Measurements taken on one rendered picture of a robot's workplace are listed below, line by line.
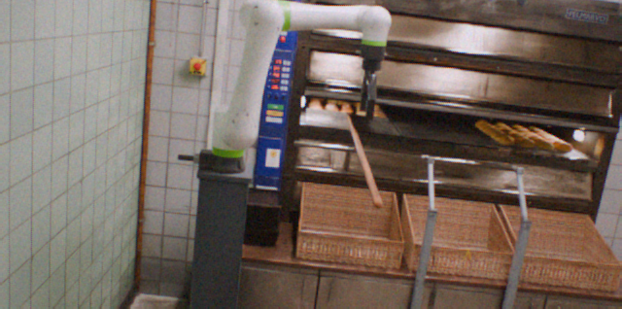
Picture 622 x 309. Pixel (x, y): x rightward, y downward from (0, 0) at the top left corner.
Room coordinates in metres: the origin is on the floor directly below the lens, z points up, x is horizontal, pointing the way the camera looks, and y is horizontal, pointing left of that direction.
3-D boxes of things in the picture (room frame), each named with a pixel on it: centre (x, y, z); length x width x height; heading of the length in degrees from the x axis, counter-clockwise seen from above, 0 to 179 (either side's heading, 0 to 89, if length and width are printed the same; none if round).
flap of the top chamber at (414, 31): (3.29, -0.79, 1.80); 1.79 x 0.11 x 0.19; 92
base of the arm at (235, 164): (2.13, 0.39, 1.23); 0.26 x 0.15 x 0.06; 96
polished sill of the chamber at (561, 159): (3.32, -0.79, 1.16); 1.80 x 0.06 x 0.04; 92
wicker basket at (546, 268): (3.05, -1.42, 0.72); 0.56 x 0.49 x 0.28; 92
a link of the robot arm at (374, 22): (2.19, -0.16, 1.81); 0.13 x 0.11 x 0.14; 21
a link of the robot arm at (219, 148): (2.12, 0.33, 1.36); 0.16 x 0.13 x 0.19; 21
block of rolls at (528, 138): (3.76, -1.35, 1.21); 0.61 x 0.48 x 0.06; 2
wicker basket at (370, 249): (3.00, -0.23, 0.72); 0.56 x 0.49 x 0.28; 92
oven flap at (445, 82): (3.29, -0.79, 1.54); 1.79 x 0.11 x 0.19; 92
